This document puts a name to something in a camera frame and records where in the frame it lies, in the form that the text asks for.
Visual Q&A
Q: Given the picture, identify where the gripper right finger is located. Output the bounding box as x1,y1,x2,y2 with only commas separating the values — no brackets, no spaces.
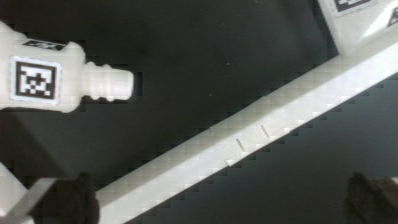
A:
345,172,398,224

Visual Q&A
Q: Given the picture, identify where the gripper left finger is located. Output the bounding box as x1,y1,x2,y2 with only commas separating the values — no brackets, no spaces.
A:
0,171,102,224

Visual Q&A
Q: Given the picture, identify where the white lamp bulb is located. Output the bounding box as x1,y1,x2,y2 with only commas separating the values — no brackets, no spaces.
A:
0,21,134,113

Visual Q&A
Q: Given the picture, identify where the white lamp base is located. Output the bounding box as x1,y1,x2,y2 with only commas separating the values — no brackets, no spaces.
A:
318,0,398,54

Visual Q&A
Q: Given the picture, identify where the white table border frame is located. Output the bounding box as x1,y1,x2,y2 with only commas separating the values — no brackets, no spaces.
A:
96,42,398,224

